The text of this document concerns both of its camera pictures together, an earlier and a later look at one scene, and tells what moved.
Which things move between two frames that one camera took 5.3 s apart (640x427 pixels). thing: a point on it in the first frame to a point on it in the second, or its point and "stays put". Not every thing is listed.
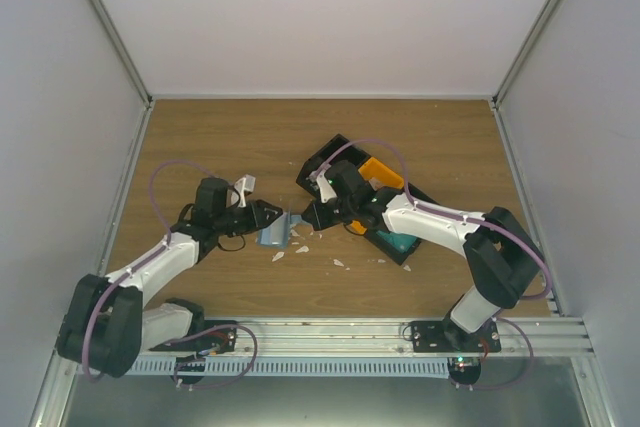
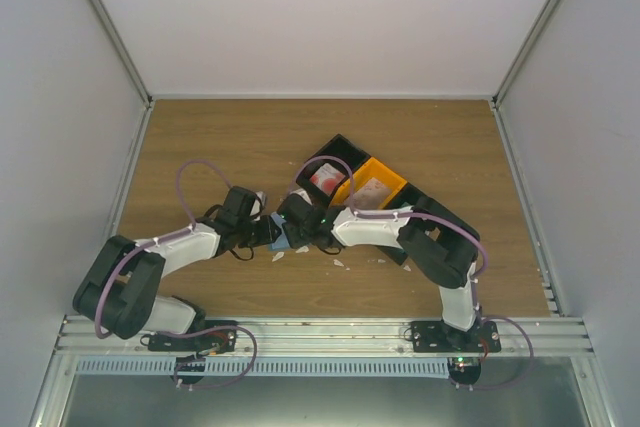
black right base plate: [444, 337] stays put
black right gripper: [319, 221] to [293, 239]
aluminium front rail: [376, 338] stays put
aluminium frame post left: [109, 24] stays put
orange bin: [372, 169] stays put
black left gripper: [257, 215] to [267, 235]
